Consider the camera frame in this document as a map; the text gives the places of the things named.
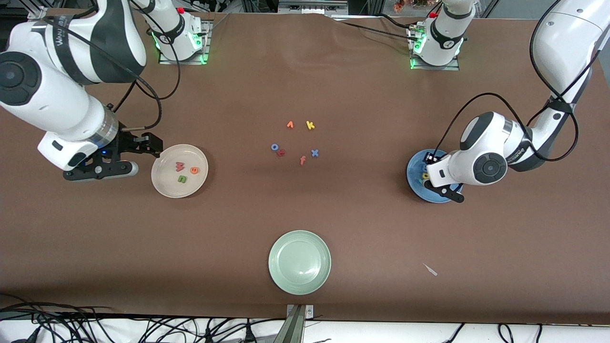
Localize blue round plate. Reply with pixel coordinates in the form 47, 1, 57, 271
407, 149, 464, 204

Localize beige round plate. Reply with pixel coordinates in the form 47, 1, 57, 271
151, 144, 209, 199

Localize brown table cover sheet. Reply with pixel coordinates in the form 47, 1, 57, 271
0, 7, 610, 325

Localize pale green round plate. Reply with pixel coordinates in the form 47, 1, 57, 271
268, 230, 332, 295

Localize grey aluminium mast profile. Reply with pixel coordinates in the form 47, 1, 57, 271
274, 305, 306, 343

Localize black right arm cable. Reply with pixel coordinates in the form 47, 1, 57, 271
43, 0, 182, 131

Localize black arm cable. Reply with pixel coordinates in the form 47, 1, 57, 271
435, 0, 580, 161
43, 0, 182, 131

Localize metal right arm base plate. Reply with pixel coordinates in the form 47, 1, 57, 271
159, 19, 213, 65

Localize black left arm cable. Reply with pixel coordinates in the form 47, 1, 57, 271
435, 0, 580, 161

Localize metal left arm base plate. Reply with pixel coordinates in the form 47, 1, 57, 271
408, 25, 461, 71

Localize black base cable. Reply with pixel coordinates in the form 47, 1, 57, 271
341, 21, 421, 42

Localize tangled black floor cables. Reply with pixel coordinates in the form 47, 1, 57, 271
0, 293, 286, 343

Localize grey aluminium frame rail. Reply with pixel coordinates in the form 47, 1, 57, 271
278, 0, 349, 15

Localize silver table edge bracket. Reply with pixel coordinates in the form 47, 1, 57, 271
285, 304, 315, 319

